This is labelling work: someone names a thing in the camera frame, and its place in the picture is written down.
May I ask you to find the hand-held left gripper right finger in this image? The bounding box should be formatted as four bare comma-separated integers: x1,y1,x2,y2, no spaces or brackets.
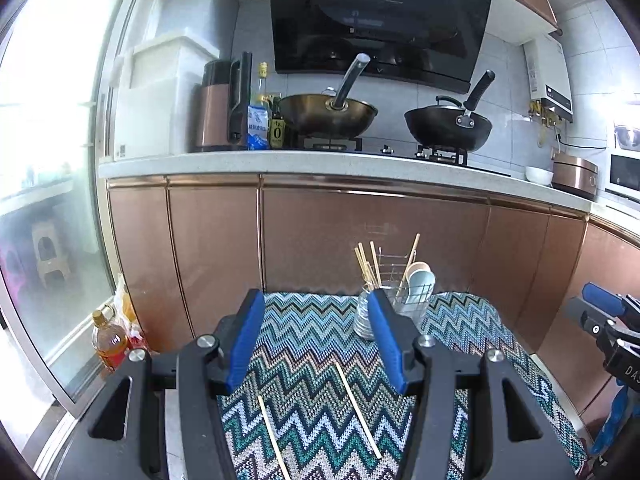
367,289,576,480

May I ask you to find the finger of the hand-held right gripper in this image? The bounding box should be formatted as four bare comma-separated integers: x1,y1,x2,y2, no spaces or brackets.
565,297,610,342
582,282,640,318

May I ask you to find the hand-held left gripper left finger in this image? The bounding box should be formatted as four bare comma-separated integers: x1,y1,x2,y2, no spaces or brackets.
62,289,266,480

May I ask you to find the wire utensil holder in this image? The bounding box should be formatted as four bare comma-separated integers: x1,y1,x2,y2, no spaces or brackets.
354,247,436,341

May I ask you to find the zigzag patterned cloth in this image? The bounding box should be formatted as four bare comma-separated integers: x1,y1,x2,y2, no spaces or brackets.
215,290,588,480

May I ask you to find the yellow plastic bag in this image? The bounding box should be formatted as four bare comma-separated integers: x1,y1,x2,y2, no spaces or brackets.
114,275,147,352

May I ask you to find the white microwave oven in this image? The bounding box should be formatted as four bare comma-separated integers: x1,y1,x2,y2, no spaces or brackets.
604,152,640,198

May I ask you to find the copper rice cooker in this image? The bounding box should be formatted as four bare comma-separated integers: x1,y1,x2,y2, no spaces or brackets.
551,152,599,200

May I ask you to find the copper base cabinet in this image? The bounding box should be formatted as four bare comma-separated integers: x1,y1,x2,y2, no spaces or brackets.
106,175,640,431

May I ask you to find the cooking oil bottle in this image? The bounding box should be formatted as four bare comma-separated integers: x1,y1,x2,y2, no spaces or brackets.
91,310,132,373

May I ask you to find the black glass gas stove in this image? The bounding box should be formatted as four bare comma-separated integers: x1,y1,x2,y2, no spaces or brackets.
295,137,511,177

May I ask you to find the dark soy sauce bottle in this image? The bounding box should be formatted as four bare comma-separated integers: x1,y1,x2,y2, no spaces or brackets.
269,100,287,150

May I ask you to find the beige plastic stool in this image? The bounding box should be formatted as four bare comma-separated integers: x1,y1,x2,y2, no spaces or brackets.
31,220,71,288

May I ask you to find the blue white salt bag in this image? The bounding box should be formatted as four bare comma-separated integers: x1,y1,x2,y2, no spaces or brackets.
247,102,271,151

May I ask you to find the black wok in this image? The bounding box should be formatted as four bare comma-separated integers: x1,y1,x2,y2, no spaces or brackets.
404,70,496,153

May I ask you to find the white water heater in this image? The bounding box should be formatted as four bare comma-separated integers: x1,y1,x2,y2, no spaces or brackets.
522,35,575,133

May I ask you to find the brass wok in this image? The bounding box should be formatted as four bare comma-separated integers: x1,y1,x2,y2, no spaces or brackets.
277,52,379,138

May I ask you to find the yellow cap glass bottle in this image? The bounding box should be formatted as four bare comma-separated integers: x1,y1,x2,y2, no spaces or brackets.
255,62,272,107

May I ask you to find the sliding glass door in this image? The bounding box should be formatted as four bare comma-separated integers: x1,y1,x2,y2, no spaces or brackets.
0,0,153,411

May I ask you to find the black range hood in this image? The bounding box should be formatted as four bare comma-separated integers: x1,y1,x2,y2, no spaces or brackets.
267,0,493,95

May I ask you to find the black power cable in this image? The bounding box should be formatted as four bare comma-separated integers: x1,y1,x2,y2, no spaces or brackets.
554,127,608,151

